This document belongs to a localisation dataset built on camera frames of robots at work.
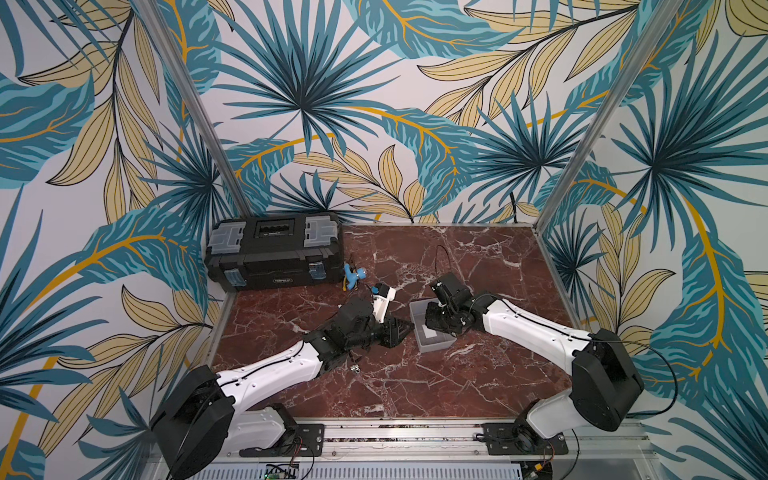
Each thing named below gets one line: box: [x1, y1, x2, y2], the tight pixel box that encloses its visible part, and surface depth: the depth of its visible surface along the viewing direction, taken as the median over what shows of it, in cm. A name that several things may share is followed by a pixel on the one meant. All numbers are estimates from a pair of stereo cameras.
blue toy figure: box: [342, 263, 367, 292], surface depth 103 cm
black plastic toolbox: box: [204, 213, 345, 292], surface depth 94 cm
